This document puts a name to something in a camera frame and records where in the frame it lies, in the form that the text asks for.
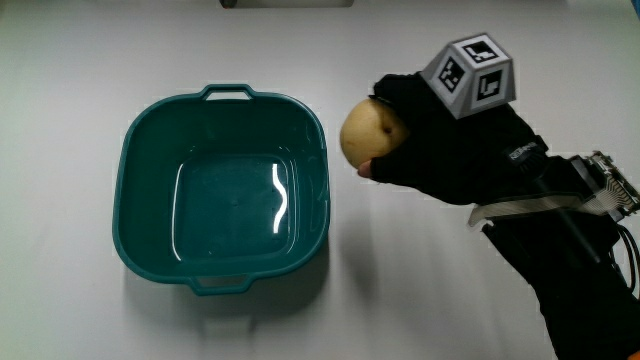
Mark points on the person's right hand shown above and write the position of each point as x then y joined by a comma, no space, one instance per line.
450,150

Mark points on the white desk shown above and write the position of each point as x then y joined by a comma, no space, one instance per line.
75,75

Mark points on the yellow pear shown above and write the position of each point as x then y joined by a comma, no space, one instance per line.
367,132

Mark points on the person's right forearm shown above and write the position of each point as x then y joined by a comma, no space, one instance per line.
575,280

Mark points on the teal plastic basin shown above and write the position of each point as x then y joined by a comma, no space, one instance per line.
225,200

